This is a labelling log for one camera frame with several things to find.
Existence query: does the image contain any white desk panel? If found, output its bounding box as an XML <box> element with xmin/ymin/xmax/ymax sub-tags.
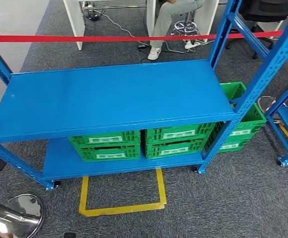
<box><xmin>194</xmin><ymin>0</ymin><xmax>220</xmax><ymax>43</ymax></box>

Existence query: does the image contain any white power strip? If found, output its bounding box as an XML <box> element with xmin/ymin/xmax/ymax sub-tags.
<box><xmin>184</xmin><ymin>39</ymin><xmax>201</xmax><ymax>50</ymax></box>

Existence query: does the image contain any green plastic crate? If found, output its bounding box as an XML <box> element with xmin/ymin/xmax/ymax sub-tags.
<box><xmin>68</xmin><ymin>130</ymin><xmax>141</xmax><ymax>147</ymax></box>
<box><xmin>144</xmin><ymin>138</ymin><xmax>210</xmax><ymax>160</ymax></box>
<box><xmin>205</xmin><ymin>122</ymin><xmax>252</xmax><ymax>154</ymax></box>
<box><xmin>144</xmin><ymin>122</ymin><xmax>216</xmax><ymax>142</ymax></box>
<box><xmin>219</xmin><ymin>81</ymin><xmax>267</xmax><ymax>139</ymax></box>
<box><xmin>74</xmin><ymin>144</ymin><xmax>141</xmax><ymax>162</ymax></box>

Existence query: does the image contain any red barrier tape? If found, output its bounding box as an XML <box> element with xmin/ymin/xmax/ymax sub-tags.
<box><xmin>0</xmin><ymin>30</ymin><xmax>283</xmax><ymax>44</ymax></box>

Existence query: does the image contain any white floor cable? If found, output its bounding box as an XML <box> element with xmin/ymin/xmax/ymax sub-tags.
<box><xmin>101</xmin><ymin>11</ymin><xmax>150</xmax><ymax>47</ymax></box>

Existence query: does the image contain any person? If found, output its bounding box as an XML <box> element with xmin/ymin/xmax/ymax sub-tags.
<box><xmin>147</xmin><ymin>0</ymin><xmax>206</xmax><ymax>61</ymax></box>

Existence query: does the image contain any white desk with panel legs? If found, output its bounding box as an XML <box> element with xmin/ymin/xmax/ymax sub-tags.
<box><xmin>62</xmin><ymin>0</ymin><xmax>156</xmax><ymax>51</ymax></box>

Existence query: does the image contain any chrome stool base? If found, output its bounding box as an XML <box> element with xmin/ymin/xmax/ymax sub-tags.
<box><xmin>170</xmin><ymin>11</ymin><xmax>200</xmax><ymax>37</ymax></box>

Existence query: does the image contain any black office chair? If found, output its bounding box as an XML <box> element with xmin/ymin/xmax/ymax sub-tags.
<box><xmin>238</xmin><ymin>0</ymin><xmax>288</xmax><ymax>60</ymax></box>

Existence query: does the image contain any black cable bundle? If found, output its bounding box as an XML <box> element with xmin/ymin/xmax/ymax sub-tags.
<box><xmin>83</xmin><ymin>1</ymin><xmax>104</xmax><ymax>22</ymax></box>

